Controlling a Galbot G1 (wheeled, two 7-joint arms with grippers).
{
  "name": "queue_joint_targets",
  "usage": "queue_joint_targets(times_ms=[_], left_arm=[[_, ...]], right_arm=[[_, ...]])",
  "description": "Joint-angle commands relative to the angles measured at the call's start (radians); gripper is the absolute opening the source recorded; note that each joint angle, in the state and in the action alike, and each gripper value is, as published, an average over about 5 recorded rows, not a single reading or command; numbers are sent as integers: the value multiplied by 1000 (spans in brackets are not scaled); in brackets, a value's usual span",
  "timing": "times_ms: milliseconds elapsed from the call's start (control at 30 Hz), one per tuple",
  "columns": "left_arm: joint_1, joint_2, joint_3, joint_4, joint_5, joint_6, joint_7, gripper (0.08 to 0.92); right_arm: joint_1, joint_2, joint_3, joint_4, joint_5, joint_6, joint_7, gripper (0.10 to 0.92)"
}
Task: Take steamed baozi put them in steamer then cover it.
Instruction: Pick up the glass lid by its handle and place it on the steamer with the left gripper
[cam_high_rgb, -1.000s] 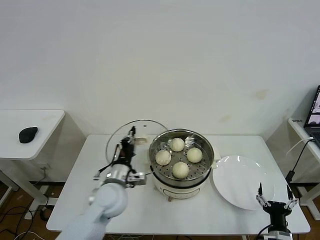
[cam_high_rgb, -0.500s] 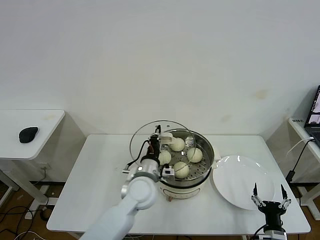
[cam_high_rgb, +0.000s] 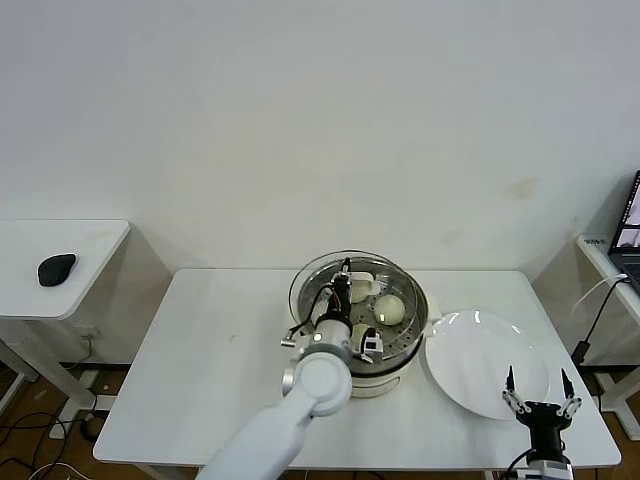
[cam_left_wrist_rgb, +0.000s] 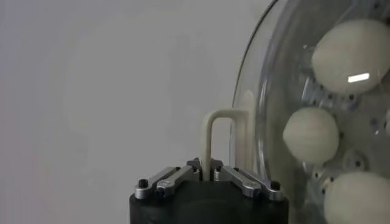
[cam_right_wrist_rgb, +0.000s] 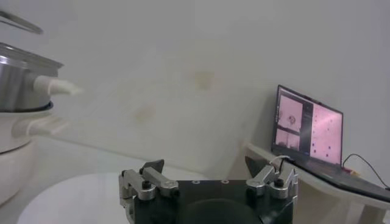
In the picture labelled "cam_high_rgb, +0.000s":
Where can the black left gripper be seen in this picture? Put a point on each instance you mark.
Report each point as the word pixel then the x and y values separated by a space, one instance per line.
pixel 341 300

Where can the white desk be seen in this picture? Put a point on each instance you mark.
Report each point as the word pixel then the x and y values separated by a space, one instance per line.
pixel 597 260

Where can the white steamed baozi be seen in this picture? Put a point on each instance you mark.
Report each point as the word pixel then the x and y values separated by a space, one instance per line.
pixel 358 337
pixel 320 314
pixel 360 296
pixel 389 309

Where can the black computer mouse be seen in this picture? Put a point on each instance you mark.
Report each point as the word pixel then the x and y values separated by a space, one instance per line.
pixel 56 270

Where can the round glass pot lid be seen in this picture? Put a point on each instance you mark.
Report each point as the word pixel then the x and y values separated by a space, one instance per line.
pixel 362 280

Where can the small white side table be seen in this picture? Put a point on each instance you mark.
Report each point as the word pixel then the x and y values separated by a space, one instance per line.
pixel 100 235

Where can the dark open laptop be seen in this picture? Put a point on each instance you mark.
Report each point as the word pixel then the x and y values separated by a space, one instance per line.
pixel 627 250

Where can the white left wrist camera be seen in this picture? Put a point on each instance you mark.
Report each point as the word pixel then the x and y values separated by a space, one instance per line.
pixel 371 345

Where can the white wall socket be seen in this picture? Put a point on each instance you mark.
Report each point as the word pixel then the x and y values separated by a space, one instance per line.
pixel 89 331

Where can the round white plate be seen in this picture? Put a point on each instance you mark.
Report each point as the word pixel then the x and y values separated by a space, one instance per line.
pixel 475 360

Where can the brown round floor object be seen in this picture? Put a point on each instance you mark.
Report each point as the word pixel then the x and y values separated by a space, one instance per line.
pixel 91 429

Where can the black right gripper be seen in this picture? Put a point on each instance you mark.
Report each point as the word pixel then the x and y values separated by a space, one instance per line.
pixel 545 422

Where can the perforated steel steamer basket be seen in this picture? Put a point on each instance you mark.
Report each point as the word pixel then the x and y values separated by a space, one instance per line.
pixel 417 325

